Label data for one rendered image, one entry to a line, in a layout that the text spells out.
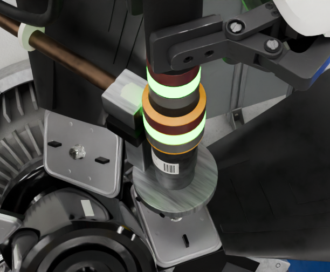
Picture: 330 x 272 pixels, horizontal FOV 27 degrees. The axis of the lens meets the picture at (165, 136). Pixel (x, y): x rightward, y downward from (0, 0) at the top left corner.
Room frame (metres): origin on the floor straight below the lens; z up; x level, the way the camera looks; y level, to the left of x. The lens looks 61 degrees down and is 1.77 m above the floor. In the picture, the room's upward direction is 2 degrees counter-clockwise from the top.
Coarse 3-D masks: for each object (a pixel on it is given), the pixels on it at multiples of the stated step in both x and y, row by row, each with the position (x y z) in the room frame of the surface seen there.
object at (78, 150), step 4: (72, 148) 0.28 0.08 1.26; (76, 148) 0.28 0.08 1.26; (80, 148) 0.28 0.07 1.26; (84, 148) 0.28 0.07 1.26; (72, 152) 0.28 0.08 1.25; (76, 152) 0.27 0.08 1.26; (80, 152) 0.28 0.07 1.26; (84, 152) 0.28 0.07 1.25; (72, 156) 0.27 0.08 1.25; (76, 156) 0.27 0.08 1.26; (80, 156) 0.27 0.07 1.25; (84, 156) 0.27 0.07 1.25
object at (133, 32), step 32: (32, 0) 0.38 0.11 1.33; (64, 0) 0.37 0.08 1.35; (96, 0) 0.36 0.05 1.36; (64, 32) 0.35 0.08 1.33; (96, 32) 0.34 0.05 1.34; (128, 32) 0.33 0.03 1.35; (32, 64) 0.35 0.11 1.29; (96, 64) 0.32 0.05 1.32; (128, 64) 0.31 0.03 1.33; (64, 96) 0.32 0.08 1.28; (96, 96) 0.30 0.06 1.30
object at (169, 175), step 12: (156, 156) 0.23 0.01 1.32; (168, 156) 0.23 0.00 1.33; (180, 156) 0.23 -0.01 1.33; (192, 156) 0.23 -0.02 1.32; (156, 168) 0.24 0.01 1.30; (168, 168) 0.23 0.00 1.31; (180, 168) 0.23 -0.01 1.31; (192, 168) 0.23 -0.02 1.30; (168, 180) 0.23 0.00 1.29; (180, 180) 0.23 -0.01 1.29
